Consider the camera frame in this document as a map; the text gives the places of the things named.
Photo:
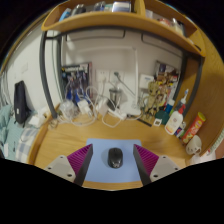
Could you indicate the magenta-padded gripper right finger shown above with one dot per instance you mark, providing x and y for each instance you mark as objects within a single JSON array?
[{"x": 163, "y": 166}]

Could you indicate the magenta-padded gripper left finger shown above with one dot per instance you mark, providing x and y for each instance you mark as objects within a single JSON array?
[{"x": 61, "y": 166}]

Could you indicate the black computer mouse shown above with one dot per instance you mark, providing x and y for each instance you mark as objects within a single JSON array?
[{"x": 115, "y": 157}]

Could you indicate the light blue mouse pad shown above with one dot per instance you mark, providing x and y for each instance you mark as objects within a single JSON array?
[{"x": 100, "y": 166}]

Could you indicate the white mug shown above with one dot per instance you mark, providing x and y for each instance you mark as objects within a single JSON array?
[{"x": 194, "y": 145}]

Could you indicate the checkered bed sheet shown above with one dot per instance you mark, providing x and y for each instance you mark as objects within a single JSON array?
[{"x": 26, "y": 143}]

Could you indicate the white glue bottle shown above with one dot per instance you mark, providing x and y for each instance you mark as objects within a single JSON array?
[{"x": 174, "y": 121}]

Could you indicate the red yellow snack can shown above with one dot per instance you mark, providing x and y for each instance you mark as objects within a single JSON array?
[{"x": 194, "y": 128}]

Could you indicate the white tissue pack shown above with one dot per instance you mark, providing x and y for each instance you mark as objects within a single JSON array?
[{"x": 36, "y": 120}]

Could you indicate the clear dome white device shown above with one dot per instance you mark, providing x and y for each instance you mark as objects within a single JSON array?
[{"x": 68, "y": 109}]

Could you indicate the white multi-port charger block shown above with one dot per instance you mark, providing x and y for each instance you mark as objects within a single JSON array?
[{"x": 84, "y": 107}]

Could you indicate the teal blanket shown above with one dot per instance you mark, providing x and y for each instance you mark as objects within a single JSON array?
[{"x": 6, "y": 130}]

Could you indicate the brown tree figurine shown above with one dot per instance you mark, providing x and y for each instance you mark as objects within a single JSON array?
[{"x": 153, "y": 100}]

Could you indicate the white power strip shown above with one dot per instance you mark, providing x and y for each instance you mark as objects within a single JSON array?
[{"x": 117, "y": 114}]

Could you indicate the white power adapter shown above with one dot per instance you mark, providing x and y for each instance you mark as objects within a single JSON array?
[{"x": 102, "y": 106}]

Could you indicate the black backpack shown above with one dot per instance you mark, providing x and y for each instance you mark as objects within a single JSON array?
[{"x": 21, "y": 103}]

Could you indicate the blue robot model kit box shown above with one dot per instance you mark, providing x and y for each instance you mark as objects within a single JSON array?
[{"x": 77, "y": 78}]

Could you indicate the colourful figure box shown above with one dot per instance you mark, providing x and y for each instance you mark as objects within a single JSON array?
[{"x": 168, "y": 75}]

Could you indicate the white wall socket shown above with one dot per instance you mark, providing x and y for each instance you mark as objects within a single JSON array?
[
  {"x": 117, "y": 76},
  {"x": 102, "y": 76}
]

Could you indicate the white wall switch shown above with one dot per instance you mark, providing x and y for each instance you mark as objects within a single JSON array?
[{"x": 24, "y": 68}]

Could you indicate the wooden shelf unit grey frame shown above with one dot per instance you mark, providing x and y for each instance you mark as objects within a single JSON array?
[{"x": 126, "y": 21}]

